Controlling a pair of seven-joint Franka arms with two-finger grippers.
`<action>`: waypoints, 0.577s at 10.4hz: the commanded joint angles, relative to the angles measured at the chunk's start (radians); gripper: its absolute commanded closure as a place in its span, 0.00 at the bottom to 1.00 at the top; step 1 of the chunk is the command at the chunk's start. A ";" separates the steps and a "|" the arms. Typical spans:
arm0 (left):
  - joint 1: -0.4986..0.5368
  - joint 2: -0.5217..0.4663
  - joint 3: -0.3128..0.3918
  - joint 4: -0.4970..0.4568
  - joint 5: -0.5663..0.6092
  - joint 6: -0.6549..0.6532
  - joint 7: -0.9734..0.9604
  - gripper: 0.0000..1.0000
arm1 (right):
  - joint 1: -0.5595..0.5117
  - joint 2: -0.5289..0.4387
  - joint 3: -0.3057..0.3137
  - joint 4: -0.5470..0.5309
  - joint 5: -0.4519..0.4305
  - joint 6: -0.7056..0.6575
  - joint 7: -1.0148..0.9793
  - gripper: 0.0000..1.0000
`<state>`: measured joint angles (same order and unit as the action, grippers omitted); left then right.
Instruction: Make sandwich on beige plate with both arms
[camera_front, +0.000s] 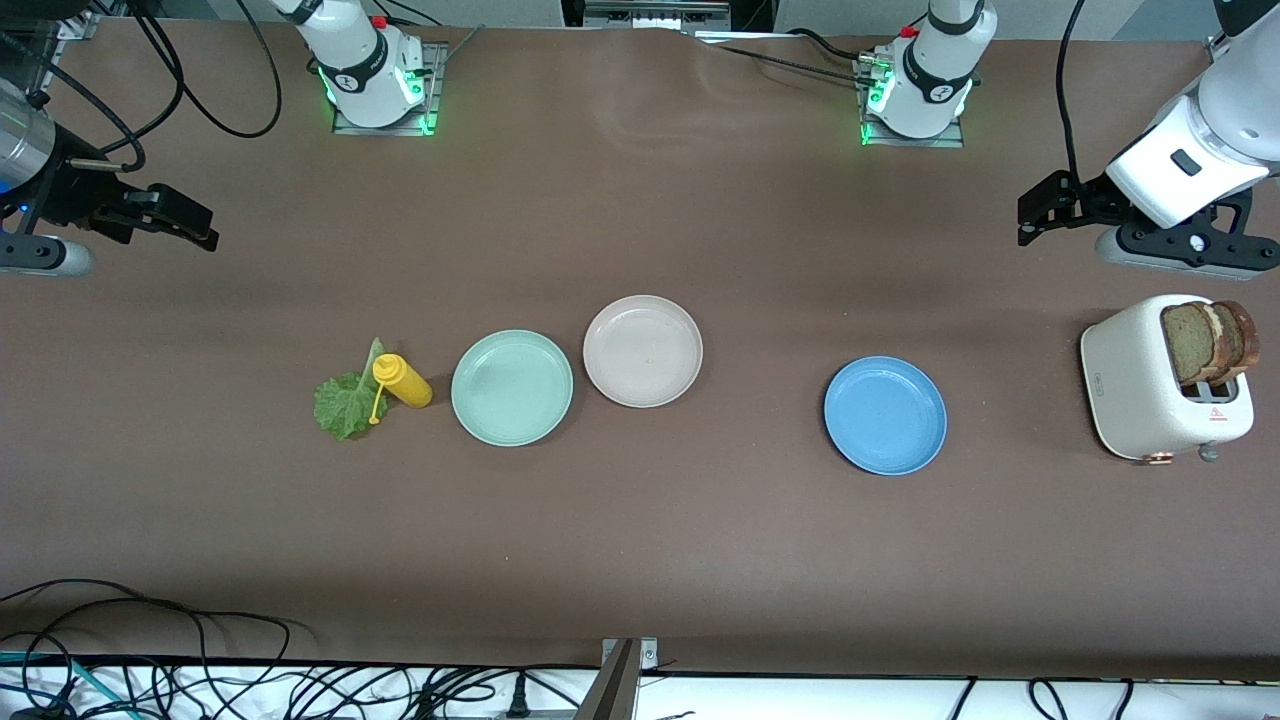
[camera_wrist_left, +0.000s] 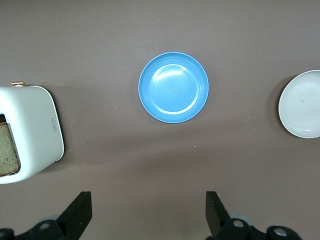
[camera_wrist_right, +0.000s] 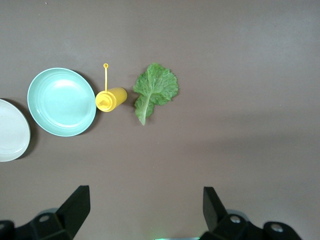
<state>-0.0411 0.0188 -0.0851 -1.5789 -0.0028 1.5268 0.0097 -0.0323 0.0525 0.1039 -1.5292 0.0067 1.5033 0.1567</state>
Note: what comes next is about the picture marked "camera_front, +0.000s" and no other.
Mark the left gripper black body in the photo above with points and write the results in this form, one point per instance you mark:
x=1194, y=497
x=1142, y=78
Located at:
x=1092, y=201

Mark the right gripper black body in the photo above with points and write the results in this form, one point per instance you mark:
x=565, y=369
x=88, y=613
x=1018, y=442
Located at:
x=72, y=192

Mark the brown bread slice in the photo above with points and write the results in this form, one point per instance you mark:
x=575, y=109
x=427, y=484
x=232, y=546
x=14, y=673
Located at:
x=1245, y=340
x=1188, y=345

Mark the green lettuce leaf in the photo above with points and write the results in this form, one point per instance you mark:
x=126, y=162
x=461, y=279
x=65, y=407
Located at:
x=345, y=405

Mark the yellow mustard squeeze bottle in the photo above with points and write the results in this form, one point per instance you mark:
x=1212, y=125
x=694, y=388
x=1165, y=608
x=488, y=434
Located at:
x=405, y=383

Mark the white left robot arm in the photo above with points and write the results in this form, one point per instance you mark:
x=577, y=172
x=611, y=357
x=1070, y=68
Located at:
x=930, y=70

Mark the blue round plate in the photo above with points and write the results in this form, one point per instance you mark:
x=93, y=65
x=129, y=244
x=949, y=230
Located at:
x=885, y=415

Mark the light green round plate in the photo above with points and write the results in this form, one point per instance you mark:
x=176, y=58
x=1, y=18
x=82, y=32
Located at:
x=512, y=388

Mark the beige round plate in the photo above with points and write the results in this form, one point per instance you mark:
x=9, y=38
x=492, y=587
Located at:
x=643, y=351

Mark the cream white toaster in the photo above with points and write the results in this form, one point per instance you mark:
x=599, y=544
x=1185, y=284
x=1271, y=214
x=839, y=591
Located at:
x=1130, y=380

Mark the grey metal equipment box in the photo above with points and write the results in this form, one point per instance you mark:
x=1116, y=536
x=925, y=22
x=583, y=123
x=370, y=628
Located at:
x=655, y=15

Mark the black power plug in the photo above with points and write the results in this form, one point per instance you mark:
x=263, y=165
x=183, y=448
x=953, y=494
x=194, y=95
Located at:
x=517, y=695

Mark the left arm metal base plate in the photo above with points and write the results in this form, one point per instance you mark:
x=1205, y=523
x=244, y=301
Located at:
x=945, y=140

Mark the aluminium frame rail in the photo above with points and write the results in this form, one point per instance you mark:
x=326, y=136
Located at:
x=1215, y=48
x=78, y=25

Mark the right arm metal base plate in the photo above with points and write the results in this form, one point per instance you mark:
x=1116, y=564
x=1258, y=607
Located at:
x=435, y=90

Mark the grey metal bracket post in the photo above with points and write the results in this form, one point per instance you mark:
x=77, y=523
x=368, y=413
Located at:
x=615, y=690

